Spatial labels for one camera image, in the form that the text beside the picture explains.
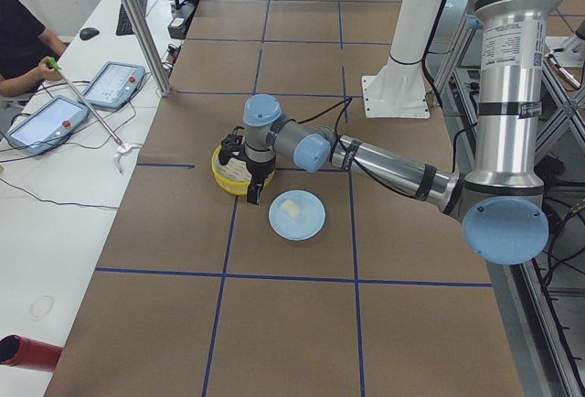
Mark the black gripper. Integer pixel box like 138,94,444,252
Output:
246,153,275,204

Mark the white steamed bun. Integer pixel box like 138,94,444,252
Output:
280,199,301,218

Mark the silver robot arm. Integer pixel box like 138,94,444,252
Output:
241,0,561,265

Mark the yellow bamboo steamer basket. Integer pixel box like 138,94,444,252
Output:
211,146,252,196

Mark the light blue plate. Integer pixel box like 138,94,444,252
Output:
268,189,326,241

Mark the far blue teach pendant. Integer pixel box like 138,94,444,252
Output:
82,61,146,111

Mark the blue teach pendant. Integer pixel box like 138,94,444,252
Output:
5,95,90,155
82,61,146,111

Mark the black keyboard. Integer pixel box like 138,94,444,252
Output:
115,0,149,37

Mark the near blue teach pendant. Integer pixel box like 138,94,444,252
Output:
5,95,90,155

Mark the black computer mouse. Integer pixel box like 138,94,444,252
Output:
79,27,100,41

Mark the person in black shirt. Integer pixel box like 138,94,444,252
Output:
1,0,67,97

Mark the red cylinder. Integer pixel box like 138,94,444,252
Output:
1,335,62,372

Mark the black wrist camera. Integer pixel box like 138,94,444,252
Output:
218,125,247,166

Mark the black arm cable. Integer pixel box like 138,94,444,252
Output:
296,96,426,197

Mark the green handled grabber stick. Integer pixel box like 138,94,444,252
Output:
47,57,143,174

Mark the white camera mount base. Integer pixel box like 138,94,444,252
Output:
361,72,430,119

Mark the aluminium frame post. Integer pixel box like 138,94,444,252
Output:
121,0,171,97

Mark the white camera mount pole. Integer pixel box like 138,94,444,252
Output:
388,0,442,66

